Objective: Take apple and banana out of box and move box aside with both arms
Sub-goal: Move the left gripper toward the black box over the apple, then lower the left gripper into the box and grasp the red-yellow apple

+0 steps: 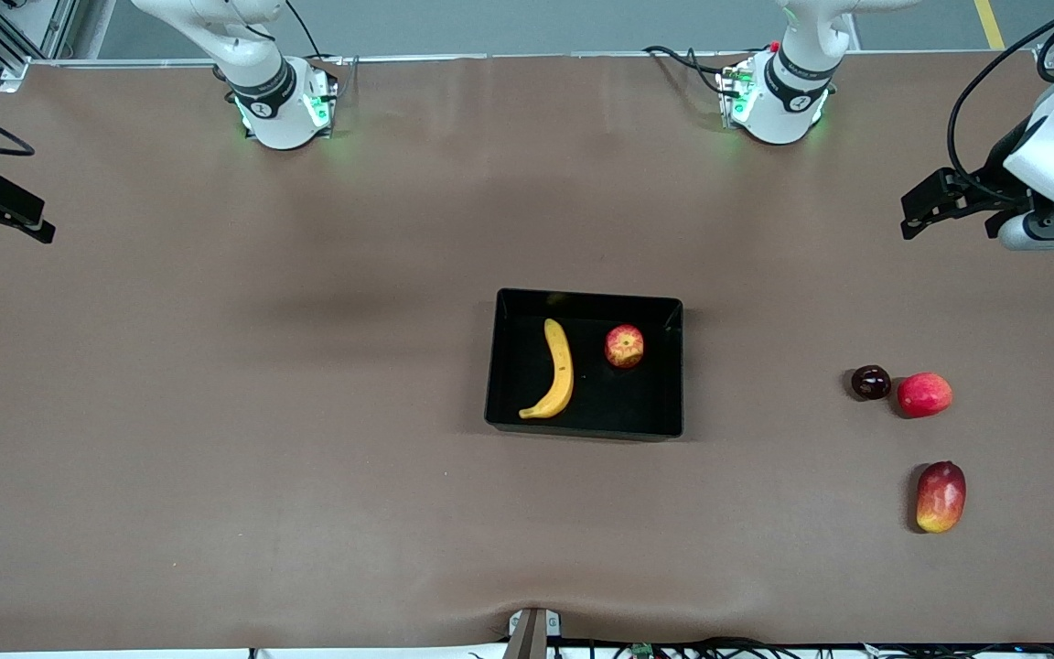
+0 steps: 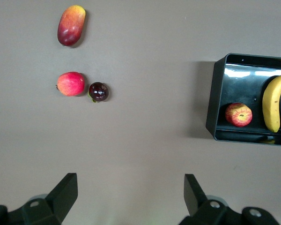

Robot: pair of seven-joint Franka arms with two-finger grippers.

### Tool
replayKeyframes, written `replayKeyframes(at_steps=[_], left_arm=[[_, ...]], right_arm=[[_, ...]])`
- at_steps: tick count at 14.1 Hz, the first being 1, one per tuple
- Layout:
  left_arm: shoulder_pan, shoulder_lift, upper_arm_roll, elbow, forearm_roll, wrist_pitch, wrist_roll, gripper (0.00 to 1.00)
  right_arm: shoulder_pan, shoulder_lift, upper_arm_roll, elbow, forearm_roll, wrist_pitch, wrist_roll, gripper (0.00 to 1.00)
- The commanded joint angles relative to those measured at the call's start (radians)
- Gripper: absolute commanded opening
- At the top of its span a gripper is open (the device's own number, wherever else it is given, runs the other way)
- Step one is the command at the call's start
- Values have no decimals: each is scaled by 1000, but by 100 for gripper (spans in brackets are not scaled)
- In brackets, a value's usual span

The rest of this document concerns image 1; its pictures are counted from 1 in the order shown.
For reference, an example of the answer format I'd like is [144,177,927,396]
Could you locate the small red yellow apple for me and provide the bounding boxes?
[605,324,646,369]

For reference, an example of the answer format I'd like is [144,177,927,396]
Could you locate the black rectangular plastic tray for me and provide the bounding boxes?
[484,288,684,441]

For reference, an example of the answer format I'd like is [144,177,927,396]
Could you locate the yellow banana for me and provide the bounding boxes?
[518,318,575,420]

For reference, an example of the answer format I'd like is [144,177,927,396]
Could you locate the dark purple plum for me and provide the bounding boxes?
[850,364,892,401]

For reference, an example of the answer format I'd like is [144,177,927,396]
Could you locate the red round apple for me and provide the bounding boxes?
[897,372,954,419]

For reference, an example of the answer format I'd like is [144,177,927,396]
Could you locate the red yellow mango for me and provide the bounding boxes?
[915,460,967,534]

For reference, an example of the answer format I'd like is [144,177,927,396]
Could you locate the brown table cover sheet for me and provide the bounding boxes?
[0,53,1054,653]

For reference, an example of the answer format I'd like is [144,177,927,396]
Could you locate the black left arm base cable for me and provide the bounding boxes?
[641,44,731,93]

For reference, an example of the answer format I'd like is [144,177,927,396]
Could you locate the black arm base cable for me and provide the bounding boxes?
[285,0,328,59]
[641,44,731,93]

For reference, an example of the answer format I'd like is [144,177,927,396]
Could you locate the black right arm base cable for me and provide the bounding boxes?
[285,0,328,59]

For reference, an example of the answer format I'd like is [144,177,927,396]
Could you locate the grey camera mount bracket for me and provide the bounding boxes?
[504,607,563,659]

